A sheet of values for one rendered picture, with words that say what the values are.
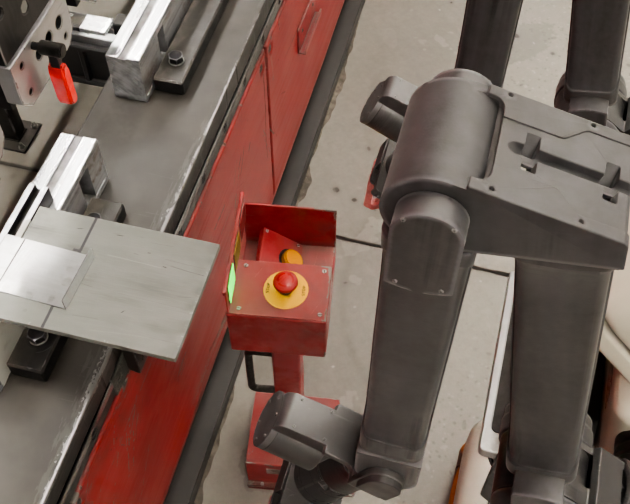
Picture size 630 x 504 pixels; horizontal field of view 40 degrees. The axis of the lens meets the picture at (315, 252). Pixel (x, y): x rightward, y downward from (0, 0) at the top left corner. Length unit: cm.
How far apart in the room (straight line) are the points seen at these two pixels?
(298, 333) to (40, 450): 44
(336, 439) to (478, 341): 149
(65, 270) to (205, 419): 98
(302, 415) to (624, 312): 30
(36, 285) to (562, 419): 75
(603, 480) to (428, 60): 225
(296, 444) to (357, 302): 150
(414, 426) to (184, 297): 50
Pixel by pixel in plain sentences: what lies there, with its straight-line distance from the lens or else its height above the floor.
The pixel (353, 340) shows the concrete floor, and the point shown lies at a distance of 225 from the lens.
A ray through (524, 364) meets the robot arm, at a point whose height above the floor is 144.
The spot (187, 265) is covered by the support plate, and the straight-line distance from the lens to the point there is 117.
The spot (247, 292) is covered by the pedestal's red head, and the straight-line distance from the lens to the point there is 140.
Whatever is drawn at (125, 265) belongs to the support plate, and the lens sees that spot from 119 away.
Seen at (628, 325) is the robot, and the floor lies 132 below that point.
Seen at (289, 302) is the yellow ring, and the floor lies 78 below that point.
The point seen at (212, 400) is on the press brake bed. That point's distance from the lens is 213.
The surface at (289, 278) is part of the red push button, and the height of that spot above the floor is 81.
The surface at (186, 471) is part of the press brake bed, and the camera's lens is 207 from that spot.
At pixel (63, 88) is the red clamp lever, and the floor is 119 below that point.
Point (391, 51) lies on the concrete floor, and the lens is 293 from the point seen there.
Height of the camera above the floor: 196
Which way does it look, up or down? 55 degrees down
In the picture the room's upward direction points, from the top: straight up
